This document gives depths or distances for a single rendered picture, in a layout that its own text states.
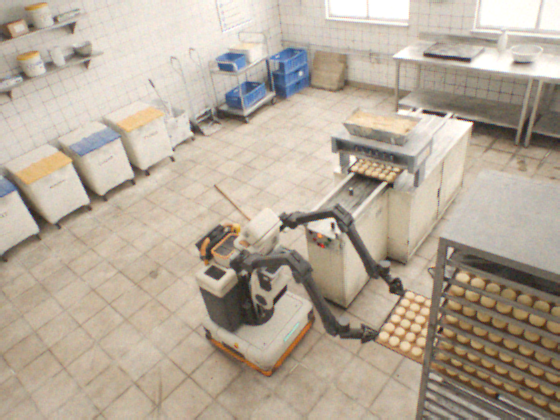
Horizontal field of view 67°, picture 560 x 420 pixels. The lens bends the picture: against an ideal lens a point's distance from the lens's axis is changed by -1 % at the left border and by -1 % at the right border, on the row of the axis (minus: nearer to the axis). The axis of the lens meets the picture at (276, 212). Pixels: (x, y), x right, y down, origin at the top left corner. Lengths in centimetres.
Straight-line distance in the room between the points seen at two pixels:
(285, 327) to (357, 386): 65
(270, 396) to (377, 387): 76
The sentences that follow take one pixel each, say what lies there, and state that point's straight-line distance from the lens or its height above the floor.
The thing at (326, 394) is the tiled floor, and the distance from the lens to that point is 327.
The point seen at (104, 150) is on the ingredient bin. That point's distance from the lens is 552.
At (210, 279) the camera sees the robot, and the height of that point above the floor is 81.
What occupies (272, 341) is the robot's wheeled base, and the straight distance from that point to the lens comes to 321.
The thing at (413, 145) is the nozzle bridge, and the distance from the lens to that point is 338.
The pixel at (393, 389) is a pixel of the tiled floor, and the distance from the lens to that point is 330.
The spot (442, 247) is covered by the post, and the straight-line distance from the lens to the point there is 162.
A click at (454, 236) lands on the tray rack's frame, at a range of 160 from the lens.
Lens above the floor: 287
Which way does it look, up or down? 38 degrees down
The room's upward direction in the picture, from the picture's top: 10 degrees counter-clockwise
